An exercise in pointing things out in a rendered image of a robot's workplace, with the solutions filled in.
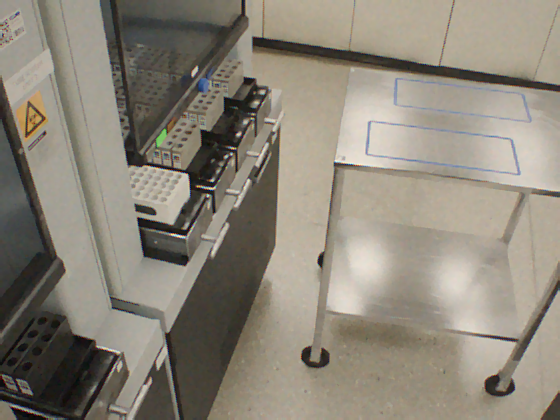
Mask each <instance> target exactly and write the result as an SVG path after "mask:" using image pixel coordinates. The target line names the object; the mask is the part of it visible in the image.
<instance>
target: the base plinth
mask: <svg viewBox="0 0 560 420"><path fill-rule="evenodd" d="M252 46H257V47H263V48H269V49H280V50H285V51H291V52H297V53H303V54H308V55H314V56H325V57H331V58H336V59H342V60H348V59H349V60H348V61H353V62H358V63H363V64H375V65H381V66H386V67H392V68H397V69H403V70H409V71H414V72H420V73H425V74H437V75H442V76H448V77H453V78H459V79H464V80H469V81H475V82H481V83H488V84H496V85H504V86H511V87H523V88H534V89H542V90H549V91H557V92H560V85H557V84H548V83H543V82H537V81H533V80H532V81H531V80H526V79H520V78H514V77H509V76H503V75H498V74H492V73H486V72H480V71H473V70H463V69H457V68H452V67H446V66H440V64H439V66H434V65H429V64H423V63H418V62H413V61H408V60H403V59H392V58H387V57H382V56H376V55H372V54H367V53H362V52H356V51H351V50H339V49H333V48H326V47H321V46H315V45H309V44H304V43H291V42H286V41H280V40H274V39H269V38H263V36H262V37H257V36H252Z"/></svg>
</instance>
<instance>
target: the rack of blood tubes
mask: <svg viewBox="0 0 560 420"><path fill-rule="evenodd" d="M127 168H128V172H129V178H130V182H131V187H132V197H133V202H134V206H135V212H136V216H137V217H141V218H145V219H149V220H153V221H160V222H165V223H168V224H170V225H174V222H175V221H176V220H177V218H178V216H179V215H180V214H181V212H180V211H181V207H182V206H183V204H184V203H185V202H188V200H187V199H189V198H190V196H189V195H190V192H189V182H188V174H184V173H180V172H175V171H171V170H162V169H159V168H154V167H150V166H146V165H145V166H144V167H142V168H139V167H135V166H131V165H127ZM188 196H189V198H188ZM186 200H187V201H186ZM179 212H180V214H179ZM177 215H178V216H177ZM176 216H177V217H176ZM175 218H176V219H175ZM174 220H175V221H174Z"/></svg>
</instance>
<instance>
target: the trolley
mask: <svg viewBox="0 0 560 420"><path fill-rule="evenodd" d="M333 167H334V175H333V182H332V189H331V197H330V204H329V211H328V226H327V233H326V241H325V248H324V251H322V252H321V253H320V254H319V255H318V259H317V264H318V266H320V267H321V269H322V270H321V285H320V292H319V299H318V306H317V314H316V321H315V328H314V336H313V344H312V345H311V346H307V347H305V348H304V349H303V350H302V352H301V360H302V362H303V363H304V364H306V365H308V366H310V367H313V368H322V367H325V366H326V365H327V364H329V359H330V354H329V352H328V351H327V350H326V349H324V348H322V347H321V346H322V342H321V340H322V334H323V328H324V321H325V315H326V314H327V315H333V316H343V317H349V318H355V319H361V320H366V321H371V322H383V323H389V324H394V325H399V326H405V327H417V328H422V329H427V330H433V331H438V332H450V333H455V334H461V335H466V336H472V337H474V336H477V337H482V338H488V339H493V340H499V341H510V342H515V343H516V344H515V347H514V349H513V351H512V352H511V354H510V356H509V358H508V360H507V362H506V364H505V365H504V367H503V369H500V370H499V372H498V373H497V374H495V375H492V376H489V377H488V378H487V379H486V380H484V388H485V391H486V392H488V394H490V395H492V396H495V397H497V396H505V395H510V394H511V393H513V392H514V390H515V383H514V380H513V379H512V375H513V373H514V371H515V370H516V368H517V366H518V364H519V362H520V360H521V358H522V357H523V355H524V354H525V352H526V349H527V347H528V346H529V344H530V343H531V341H532V338H533V337H534V335H535V333H536V331H537V330H538V329H539V325H540V324H541V322H542V320H543V319H544V318H545V314H546V312H547V311H548V310H549V308H550V306H551V303H552V302H553V300H554V298H555V297H556V295H557V292H558V291H559V289H560V259H559V262H558V264H557V266H556V267H555V269H554V271H553V274H552V276H551V277H550V279H549V280H548V282H547V286H546V287H545V289H544V291H543V293H542V294H541V297H540V299H539V300H538V302H537V304H536V306H535V309H534V311H533V313H532V314H531V316H530V318H529V319H528V322H527V324H526V326H525V327H524V329H523V331H522V334H521V331H520V326H519V321H518V316H517V315H518V311H517V306H516V301H515V296H514V291H513V281H512V276H511V272H510V267H509V257H508V252H507V248H508V247H509V242H510V241H511V238H512V236H513V234H514V232H515V228H516V226H517V224H518V221H519V220H520V218H521V213H522V212H523V209H524V207H525V206H526V203H527V199H528V197H529V195H530V194H537V195H543V196H550V197H556V198H560V92H557V91H549V90H542V89H534V88H523V87H511V86H504V85H496V84H488V83H481V82H473V81H465V80H457V79H450V78H442V77H434V76H426V75H418V74H410V73H403V72H387V71H379V70H371V69H363V68H355V67H349V70H348V81H347V86H346V91H345V97H344V102H343V107H342V117H341V122H340V127H339V133H338V138H337V143H336V148H335V159H334V165H333ZM345 169H350V170H357V171H364V172H371V173H377V174H384V175H391V176H397V177H411V178H417V179H424V180H431V181H438V182H444V183H451V184H458V185H471V186H478V187H485V188H491V189H497V190H504V191H510V192H517V193H519V195H518V197H517V200H516V201H515V206H514V208H513V210H512V213H511V214H510V217H509V221H508V223H507V225H506V227H505V229H504V232H503V236H502V238H497V237H491V236H484V235H478V234H476V235H472V234H466V233H459V232H453V231H447V230H441V229H434V228H421V227H415V226H409V225H402V224H396V223H390V222H384V221H371V220H365V219H358V218H352V217H345V216H339V214H340V208H341V202H342V195H343V183H344V176H345Z"/></svg>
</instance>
